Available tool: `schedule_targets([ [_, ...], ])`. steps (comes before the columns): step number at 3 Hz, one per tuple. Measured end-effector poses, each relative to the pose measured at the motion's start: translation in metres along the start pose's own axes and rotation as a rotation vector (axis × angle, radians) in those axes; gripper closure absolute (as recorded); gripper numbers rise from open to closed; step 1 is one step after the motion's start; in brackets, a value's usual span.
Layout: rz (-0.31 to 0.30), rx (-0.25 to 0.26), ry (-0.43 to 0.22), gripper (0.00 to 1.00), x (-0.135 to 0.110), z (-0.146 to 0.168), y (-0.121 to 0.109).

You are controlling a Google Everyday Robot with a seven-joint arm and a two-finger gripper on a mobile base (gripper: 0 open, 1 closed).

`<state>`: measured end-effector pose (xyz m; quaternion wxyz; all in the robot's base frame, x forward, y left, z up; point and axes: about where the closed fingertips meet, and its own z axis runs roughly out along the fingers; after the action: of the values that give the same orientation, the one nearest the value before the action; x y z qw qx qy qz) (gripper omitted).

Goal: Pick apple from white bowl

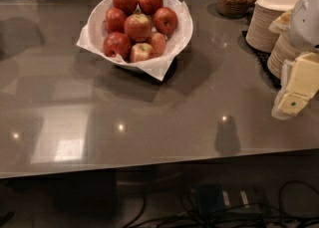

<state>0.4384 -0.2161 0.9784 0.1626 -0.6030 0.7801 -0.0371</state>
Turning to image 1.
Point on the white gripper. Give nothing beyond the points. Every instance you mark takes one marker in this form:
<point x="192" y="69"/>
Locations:
<point x="305" y="23"/>

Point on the red apple front right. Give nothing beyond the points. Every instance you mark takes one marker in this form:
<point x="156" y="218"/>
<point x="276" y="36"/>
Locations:
<point x="158" y="42"/>

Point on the red apple top right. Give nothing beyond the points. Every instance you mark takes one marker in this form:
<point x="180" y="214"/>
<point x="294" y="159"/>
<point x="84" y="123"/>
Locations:
<point x="149" y="7"/>

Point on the yellow red apple front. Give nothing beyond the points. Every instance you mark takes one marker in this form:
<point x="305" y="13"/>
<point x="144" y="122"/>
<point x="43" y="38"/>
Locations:
<point x="141" y="52"/>

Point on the red yellow apple centre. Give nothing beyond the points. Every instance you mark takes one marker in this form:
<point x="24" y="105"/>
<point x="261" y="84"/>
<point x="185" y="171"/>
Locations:
<point x="138" y="27"/>

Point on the red apple top left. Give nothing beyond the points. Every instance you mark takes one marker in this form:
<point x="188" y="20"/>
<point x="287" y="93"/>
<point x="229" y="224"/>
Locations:
<point x="128" y="6"/>

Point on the red apple front left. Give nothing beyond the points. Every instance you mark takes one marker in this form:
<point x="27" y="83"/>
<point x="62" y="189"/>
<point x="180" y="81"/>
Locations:
<point x="117" y="43"/>

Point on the red apple left middle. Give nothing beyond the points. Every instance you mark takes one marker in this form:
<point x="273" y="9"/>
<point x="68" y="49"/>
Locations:
<point x="115" y="19"/>

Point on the black mat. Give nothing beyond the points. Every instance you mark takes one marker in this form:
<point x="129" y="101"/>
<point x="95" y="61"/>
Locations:
<point x="268" y="78"/>

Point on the stack of paper plates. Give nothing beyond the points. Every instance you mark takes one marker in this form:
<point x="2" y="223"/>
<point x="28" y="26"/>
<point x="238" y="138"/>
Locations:
<point x="258" y="35"/>

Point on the black power adapter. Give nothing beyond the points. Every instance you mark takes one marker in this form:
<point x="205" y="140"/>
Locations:
<point x="209" y="198"/>

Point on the white paper liner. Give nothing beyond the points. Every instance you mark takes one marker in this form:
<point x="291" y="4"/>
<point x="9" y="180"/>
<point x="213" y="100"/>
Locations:
<point x="159" y="66"/>

